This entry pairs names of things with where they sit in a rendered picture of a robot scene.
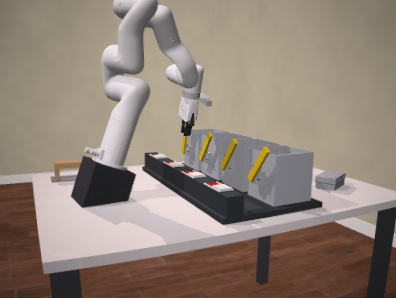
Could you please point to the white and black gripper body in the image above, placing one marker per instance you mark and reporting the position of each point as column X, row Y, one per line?
column 187, row 107

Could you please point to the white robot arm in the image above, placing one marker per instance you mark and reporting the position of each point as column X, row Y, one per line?
column 128, row 58

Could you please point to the grey flat case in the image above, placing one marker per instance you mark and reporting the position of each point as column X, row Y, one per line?
column 330, row 180

